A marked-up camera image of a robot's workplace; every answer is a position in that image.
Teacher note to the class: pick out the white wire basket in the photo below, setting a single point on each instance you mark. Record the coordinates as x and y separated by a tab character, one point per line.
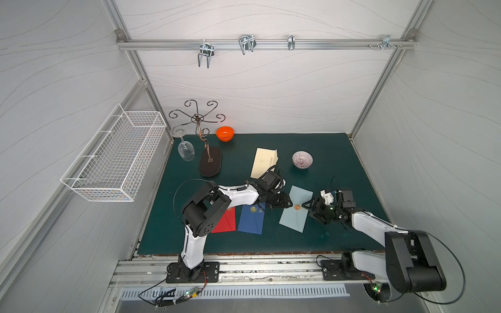
114	162

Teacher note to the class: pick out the red envelope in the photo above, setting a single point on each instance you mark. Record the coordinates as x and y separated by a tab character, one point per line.
227	223

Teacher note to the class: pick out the small green circuit board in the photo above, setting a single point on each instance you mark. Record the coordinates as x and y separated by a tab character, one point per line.
192	292

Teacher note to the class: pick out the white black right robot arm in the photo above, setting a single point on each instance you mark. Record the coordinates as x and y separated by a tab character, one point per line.
409	261

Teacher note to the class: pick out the metal bracket hook right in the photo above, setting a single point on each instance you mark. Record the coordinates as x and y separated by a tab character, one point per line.
386	44

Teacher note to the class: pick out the clear wine glass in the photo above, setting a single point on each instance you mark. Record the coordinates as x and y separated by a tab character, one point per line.
185	148

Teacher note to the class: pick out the white vented strip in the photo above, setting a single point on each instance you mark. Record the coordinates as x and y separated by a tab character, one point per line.
294	291

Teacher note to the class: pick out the aluminium overhead rail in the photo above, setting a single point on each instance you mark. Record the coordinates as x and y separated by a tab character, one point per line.
262	44

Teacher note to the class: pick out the metal double hook left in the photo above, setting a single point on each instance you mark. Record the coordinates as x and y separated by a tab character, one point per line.
206	53

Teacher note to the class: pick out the small metal hook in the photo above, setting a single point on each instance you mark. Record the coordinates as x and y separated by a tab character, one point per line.
291	42

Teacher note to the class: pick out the metal double hook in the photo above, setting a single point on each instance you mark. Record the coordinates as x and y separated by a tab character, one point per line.
247	43
206	53

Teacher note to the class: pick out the blue envelope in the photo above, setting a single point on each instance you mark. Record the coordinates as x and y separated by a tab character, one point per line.
252	219

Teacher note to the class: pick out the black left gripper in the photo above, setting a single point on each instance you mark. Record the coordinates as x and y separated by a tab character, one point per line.
280	197

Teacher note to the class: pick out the copper wine glass stand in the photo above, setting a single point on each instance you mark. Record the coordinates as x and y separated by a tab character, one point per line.
211	159

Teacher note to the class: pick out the metal double hook middle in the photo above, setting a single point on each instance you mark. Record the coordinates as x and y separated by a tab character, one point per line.
247	43

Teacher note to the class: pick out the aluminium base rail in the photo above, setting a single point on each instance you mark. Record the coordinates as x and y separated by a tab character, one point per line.
257	269

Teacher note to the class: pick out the pink striped glass bowl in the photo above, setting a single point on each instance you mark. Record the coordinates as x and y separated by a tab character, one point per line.
302	160

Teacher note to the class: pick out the cream yellow envelope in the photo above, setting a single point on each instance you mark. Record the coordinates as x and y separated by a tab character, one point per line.
263	160

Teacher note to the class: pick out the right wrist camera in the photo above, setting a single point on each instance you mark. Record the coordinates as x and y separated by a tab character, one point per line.
328	197

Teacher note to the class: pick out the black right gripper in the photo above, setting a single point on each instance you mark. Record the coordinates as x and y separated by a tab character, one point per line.
318	209

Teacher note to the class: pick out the light teal envelope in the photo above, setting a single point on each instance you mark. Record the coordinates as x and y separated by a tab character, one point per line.
294	217

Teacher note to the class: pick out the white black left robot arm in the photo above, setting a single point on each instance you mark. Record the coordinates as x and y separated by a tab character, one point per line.
204	209

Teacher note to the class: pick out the orange bowl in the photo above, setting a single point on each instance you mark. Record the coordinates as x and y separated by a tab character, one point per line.
225	133

